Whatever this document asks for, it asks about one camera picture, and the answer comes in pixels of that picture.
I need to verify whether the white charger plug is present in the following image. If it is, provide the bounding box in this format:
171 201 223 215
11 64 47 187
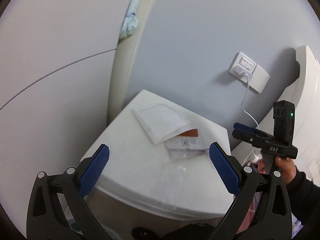
235 66 252 80

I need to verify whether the white bubble mailer envelope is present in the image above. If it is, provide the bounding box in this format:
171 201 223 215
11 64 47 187
132 103 195 145

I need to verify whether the pink bedding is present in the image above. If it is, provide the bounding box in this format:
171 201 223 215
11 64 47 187
237 162 266 233

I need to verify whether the light blue hanging cloth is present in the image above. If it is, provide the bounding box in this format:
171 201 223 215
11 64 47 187
119 0 141 41

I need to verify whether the white nightstand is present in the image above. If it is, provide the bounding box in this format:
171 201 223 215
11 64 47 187
85 90 233 220

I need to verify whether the clear plastic wrap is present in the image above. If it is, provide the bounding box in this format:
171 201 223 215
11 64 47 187
150 152 208 205

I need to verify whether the cream door frame post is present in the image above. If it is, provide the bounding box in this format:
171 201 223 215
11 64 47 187
107 0 155 124

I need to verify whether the right hand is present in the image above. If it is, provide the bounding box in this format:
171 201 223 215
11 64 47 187
257 156 297 185

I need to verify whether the white charging cable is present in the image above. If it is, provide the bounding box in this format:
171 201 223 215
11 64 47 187
241 76 260 129

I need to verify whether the black right sleeve forearm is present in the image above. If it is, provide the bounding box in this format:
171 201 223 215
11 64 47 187
286 170 319 239

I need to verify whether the white wall socket plate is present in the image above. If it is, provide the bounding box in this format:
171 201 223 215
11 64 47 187
229 52 270 94

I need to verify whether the white orange small box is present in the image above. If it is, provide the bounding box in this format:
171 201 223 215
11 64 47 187
164 128 208 158

